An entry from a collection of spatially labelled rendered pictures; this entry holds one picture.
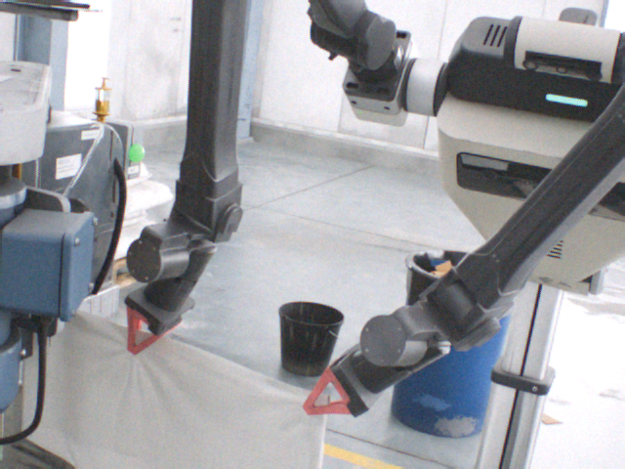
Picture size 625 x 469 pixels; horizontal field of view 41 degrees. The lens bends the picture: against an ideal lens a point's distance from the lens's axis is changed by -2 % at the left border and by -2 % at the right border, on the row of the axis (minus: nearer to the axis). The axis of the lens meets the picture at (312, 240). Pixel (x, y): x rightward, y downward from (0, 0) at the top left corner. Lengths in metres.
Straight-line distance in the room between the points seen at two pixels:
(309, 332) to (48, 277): 2.87
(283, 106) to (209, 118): 8.83
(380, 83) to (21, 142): 0.67
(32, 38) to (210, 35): 6.27
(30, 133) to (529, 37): 0.65
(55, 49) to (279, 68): 3.54
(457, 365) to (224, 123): 2.39
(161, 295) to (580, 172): 0.58
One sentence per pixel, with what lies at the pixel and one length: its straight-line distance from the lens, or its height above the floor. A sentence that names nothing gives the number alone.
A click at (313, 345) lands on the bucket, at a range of 3.70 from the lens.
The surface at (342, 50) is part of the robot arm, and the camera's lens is 1.24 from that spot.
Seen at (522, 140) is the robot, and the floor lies 1.39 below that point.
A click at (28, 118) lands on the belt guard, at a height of 1.41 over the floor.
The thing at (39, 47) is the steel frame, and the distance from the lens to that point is 7.18.
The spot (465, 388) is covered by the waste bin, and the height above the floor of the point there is 0.22.
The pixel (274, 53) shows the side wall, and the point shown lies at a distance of 9.88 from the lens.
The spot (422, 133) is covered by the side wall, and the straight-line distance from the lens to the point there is 9.31.
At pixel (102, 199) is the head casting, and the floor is 1.22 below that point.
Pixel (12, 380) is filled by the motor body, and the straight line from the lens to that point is 0.94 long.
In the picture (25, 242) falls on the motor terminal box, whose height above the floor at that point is 1.29.
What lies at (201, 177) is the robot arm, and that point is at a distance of 1.07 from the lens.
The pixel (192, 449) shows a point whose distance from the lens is 1.23.
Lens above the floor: 1.54
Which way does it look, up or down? 15 degrees down
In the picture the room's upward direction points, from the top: 8 degrees clockwise
